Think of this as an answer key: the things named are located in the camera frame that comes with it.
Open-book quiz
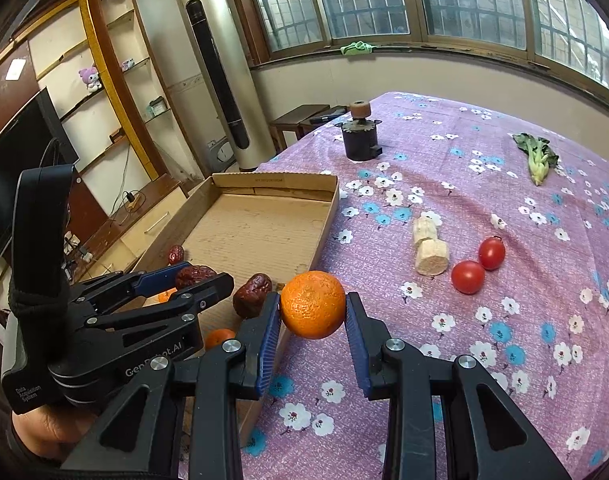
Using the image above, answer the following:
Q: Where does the wooden wall shelf unit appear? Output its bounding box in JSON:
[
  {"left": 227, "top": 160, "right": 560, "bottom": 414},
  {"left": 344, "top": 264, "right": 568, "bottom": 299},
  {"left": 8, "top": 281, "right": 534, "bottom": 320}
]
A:
[{"left": 27, "top": 0, "right": 208, "bottom": 261}]

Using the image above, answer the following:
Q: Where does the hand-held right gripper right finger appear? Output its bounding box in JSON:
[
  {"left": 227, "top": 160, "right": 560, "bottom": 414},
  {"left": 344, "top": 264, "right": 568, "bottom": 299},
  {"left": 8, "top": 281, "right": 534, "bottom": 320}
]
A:
[{"left": 345, "top": 291, "right": 573, "bottom": 480}]

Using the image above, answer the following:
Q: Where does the brown cardboard box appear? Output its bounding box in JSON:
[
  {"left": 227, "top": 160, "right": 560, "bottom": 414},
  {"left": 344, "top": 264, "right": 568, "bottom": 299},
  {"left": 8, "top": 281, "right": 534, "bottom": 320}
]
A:
[{"left": 92, "top": 172, "right": 341, "bottom": 441}]

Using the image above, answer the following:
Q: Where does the barred window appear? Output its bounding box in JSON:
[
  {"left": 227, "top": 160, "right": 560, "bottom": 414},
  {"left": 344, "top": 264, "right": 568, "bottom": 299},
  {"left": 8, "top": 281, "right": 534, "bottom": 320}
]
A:
[{"left": 222, "top": 0, "right": 609, "bottom": 106}]

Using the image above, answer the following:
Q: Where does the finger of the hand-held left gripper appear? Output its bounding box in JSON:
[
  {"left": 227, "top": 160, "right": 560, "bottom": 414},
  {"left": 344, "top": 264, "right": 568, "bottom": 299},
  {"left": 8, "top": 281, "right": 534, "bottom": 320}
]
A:
[
  {"left": 84, "top": 273, "right": 235, "bottom": 334},
  {"left": 73, "top": 261, "right": 193, "bottom": 302}
]

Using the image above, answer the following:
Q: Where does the person's left forearm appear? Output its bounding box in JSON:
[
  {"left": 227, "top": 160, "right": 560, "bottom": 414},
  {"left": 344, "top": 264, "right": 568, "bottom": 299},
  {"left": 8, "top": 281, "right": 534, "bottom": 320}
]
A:
[{"left": 4, "top": 425, "right": 70, "bottom": 480}]

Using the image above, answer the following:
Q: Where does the black flat television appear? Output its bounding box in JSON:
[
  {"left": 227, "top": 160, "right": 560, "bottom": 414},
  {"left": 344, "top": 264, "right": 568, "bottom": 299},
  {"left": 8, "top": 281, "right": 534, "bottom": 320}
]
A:
[{"left": 0, "top": 86, "right": 80, "bottom": 267}]

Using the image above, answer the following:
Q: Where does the purple plush toy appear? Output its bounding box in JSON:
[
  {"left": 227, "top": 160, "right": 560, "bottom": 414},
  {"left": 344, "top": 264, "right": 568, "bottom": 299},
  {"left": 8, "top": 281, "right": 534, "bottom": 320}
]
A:
[{"left": 79, "top": 66, "right": 104, "bottom": 92}]

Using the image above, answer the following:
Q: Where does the wooden television cabinet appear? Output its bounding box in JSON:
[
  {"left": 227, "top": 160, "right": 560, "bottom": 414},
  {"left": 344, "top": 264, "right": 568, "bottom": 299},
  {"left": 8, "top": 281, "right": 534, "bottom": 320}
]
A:
[{"left": 67, "top": 172, "right": 195, "bottom": 281}]

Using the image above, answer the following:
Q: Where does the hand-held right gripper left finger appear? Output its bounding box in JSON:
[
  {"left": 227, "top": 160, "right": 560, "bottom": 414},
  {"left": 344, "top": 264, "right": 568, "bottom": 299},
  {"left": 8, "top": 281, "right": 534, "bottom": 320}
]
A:
[{"left": 59, "top": 290, "right": 285, "bottom": 480}]

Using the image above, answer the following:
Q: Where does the small beige yam piece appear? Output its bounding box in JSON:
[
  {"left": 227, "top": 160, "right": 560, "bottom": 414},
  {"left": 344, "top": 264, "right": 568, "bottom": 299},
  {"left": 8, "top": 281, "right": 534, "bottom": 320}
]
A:
[{"left": 413, "top": 217, "right": 443, "bottom": 247}]

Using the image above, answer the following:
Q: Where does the tower air conditioner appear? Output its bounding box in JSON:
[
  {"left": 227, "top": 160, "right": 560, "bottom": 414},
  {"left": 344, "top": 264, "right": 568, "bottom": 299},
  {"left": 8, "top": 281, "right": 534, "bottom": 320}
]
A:
[{"left": 176, "top": 0, "right": 261, "bottom": 172}]

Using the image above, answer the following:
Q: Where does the black electric motor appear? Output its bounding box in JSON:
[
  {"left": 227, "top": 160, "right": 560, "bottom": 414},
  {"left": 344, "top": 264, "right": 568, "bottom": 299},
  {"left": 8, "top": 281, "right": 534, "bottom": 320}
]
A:
[{"left": 341, "top": 101, "right": 384, "bottom": 162}]

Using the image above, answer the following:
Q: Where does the purple floral tablecloth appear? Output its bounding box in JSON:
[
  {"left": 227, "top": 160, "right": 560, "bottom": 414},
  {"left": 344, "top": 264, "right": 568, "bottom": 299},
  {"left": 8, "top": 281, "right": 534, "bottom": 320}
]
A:
[{"left": 177, "top": 91, "right": 609, "bottom": 480}]

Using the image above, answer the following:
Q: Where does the green bok choy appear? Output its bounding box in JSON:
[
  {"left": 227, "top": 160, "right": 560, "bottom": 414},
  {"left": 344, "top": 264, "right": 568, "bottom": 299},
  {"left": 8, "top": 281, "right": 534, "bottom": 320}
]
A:
[{"left": 513, "top": 132, "right": 560, "bottom": 187}]

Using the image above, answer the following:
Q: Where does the dark wooden stool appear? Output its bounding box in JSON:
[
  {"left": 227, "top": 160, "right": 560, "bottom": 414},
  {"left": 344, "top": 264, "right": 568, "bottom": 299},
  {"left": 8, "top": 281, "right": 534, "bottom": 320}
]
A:
[
  {"left": 304, "top": 106, "right": 348, "bottom": 136},
  {"left": 269, "top": 104, "right": 331, "bottom": 152}
]

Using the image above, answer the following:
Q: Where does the person's left hand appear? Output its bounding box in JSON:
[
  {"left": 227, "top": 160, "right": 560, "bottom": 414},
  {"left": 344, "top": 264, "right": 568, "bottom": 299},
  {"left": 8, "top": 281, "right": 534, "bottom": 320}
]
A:
[{"left": 12, "top": 402, "right": 102, "bottom": 463}]

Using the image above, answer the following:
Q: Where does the red tomato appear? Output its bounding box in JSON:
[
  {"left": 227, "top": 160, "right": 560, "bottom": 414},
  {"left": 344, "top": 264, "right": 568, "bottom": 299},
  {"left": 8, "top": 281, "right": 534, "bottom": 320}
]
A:
[
  {"left": 479, "top": 236, "right": 506, "bottom": 271},
  {"left": 451, "top": 260, "right": 486, "bottom": 295}
]

